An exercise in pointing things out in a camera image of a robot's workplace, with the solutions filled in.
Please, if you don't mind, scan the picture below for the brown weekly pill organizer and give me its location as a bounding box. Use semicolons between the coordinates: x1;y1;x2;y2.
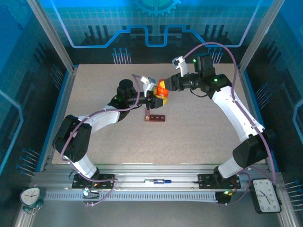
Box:
143;106;166;122

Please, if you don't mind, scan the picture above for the blue marker pen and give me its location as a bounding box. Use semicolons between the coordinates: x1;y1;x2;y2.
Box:
144;179;172;184

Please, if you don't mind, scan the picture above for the black rectangular clock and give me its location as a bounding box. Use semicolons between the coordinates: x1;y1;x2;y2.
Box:
250;178;282;214

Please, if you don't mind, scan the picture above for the green round alarm clock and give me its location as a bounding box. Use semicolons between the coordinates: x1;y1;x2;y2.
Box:
19;186;46;215

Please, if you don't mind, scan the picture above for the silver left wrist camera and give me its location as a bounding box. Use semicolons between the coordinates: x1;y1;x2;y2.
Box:
140;75;157;95

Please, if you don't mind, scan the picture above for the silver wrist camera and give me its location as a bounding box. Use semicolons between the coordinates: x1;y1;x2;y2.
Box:
140;75;157;95
171;56;189;78

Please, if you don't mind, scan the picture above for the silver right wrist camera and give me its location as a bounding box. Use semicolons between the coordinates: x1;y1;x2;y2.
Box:
171;56;189;78

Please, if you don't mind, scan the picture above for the blue aluminium table side rail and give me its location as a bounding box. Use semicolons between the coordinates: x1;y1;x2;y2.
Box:
237;66;279;173
39;67;78;172

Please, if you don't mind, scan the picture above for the aluminium enclosure post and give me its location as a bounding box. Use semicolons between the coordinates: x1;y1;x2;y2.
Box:
238;0;286;71
26;0;78;73

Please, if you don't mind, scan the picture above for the aluminium rail frame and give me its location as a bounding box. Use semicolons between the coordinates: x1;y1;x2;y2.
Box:
29;164;285;191

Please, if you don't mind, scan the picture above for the slotted grey cable duct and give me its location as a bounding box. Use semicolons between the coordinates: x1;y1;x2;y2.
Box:
44;191;218;202

